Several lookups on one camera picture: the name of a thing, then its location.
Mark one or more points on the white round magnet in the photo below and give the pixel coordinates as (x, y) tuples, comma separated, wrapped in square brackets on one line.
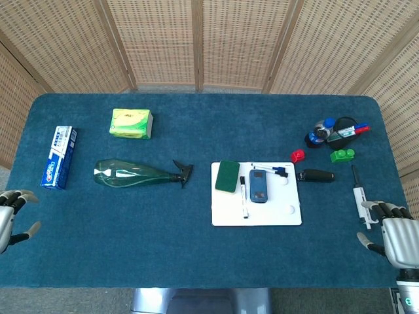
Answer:
[(283, 182), (290, 209)]

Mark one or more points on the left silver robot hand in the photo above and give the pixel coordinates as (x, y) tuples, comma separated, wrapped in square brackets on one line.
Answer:
[(6, 219)]

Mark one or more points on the green spray bottle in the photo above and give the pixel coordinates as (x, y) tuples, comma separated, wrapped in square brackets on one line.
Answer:
[(137, 174)]

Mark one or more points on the green tissue pack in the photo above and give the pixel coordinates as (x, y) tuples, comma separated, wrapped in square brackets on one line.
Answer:
[(131, 123)]

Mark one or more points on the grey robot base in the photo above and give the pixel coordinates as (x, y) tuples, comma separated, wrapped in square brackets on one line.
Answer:
[(201, 301)]

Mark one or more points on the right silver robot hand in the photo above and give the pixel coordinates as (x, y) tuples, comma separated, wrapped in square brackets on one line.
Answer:
[(401, 238)]

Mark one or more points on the white whiteboard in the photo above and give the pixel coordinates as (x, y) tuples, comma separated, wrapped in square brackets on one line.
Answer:
[(268, 209)]

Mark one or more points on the red capped marker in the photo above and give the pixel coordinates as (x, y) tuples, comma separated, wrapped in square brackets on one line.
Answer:
[(362, 131)]

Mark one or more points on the blue capped whiteboard marker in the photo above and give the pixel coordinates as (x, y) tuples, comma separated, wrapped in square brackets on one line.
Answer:
[(266, 167)]

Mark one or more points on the blue table cloth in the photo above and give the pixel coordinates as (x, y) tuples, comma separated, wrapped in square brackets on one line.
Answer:
[(163, 235)]

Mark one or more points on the woven bamboo folding screen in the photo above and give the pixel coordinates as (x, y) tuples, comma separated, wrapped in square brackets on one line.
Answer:
[(203, 42)]

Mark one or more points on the green yellow sponge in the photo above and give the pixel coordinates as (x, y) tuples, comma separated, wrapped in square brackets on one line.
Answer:
[(227, 176)]

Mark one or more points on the blue capped green label marker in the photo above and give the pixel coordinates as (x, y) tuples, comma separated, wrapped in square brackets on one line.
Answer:
[(352, 129)]

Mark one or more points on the black capped whiteboard marker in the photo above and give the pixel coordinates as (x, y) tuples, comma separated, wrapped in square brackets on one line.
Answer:
[(243, 196)]

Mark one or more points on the white pipette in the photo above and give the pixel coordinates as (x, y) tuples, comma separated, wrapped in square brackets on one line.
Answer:
[(361, 202)]

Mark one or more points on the blue toothpaste box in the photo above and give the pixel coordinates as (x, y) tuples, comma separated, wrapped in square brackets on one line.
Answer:
[(59, 157)]

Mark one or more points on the blue marker with black end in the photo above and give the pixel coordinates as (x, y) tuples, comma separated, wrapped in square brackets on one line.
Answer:
[(278, 172)]

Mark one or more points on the black stapler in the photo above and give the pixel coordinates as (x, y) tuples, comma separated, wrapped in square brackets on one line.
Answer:
[(317, 176)]

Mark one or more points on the red toy block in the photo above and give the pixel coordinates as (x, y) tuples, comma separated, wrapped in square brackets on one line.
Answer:
[(298, 156)]

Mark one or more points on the blue whiteboard eraser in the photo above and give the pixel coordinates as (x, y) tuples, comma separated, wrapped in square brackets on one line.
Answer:
[(259, 186)]

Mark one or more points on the green toy block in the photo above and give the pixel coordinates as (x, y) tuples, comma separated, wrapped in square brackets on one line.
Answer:
[(342, 155)]

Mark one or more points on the pepsi cola bottle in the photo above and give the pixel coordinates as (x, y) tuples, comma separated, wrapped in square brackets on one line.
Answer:
[(319, 132)]

